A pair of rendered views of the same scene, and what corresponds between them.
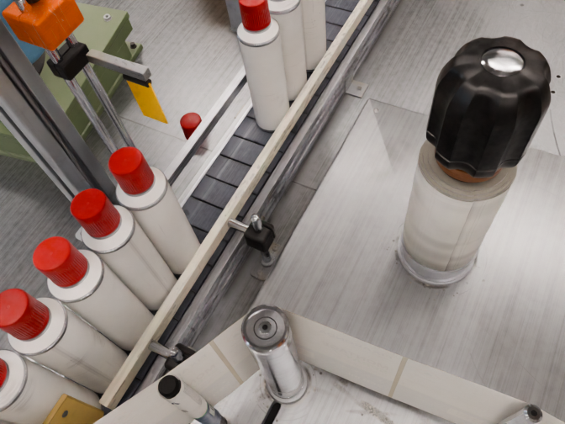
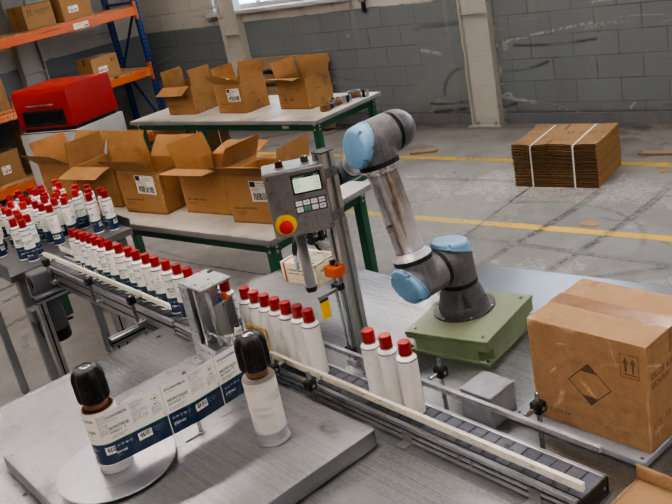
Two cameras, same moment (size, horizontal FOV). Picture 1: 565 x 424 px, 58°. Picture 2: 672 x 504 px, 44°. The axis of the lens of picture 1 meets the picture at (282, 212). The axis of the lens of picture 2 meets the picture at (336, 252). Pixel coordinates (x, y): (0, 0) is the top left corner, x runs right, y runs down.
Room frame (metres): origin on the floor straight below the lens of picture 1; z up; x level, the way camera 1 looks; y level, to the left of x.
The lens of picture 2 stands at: (0.99, -1.86, 2.05)
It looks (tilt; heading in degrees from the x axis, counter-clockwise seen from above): 21 degrees down; 106
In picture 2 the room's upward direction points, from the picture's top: 12 degrees counter-clockwise
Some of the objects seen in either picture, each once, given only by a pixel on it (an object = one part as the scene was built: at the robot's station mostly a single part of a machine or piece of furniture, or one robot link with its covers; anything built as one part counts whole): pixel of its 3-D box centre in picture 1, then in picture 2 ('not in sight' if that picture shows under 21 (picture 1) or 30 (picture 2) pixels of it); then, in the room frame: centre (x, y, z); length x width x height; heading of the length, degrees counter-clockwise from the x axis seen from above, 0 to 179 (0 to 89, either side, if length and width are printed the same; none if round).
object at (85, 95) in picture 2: not in sight; (79, 148); (-3.10, 4.85, 0.61); 0.70 x 0.60 x 1.22; 164
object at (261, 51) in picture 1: (264, 66); (374, 364); (0.50, -0.01, 0.98); 0.05 x 0.05 x 0.20
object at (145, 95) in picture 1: (145, 98); (325, 308); (0.37, 0.11, 1.09); 0.03 x 0.01 x 0.06; 53
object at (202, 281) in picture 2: not in sight; (204, 280); (-0.04, 0.28, 1.14); 0.14 x 0.11 x 0.01; 143
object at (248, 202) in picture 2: not in sight; (270, 177); (-0.33, 1.90, 0.97); 0.51 x 0.39 x 0.37; 68
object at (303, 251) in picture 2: not in sight; (305, 258); (0.29, 0.28, 1.18); 0.04 x 0.04 x 0.21
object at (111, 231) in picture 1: (129, 254); (303, 337); (0.27, 0.17, 0.98); 0.05 x 0.05 x 0.20
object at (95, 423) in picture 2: not in sight; (100, 416); (-0.14, -0.28, 1.04); 0.09 x 0.09 x 0.29
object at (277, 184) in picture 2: not in sight; (298, 197); (0.32, 0.23, 1.38); 0.17 x 0.10 x 0.19; 18
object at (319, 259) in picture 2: not in sight; (310, 266); (0.17, 0.67, 0.99); 0.16 x 0.12 x 0.07; 153
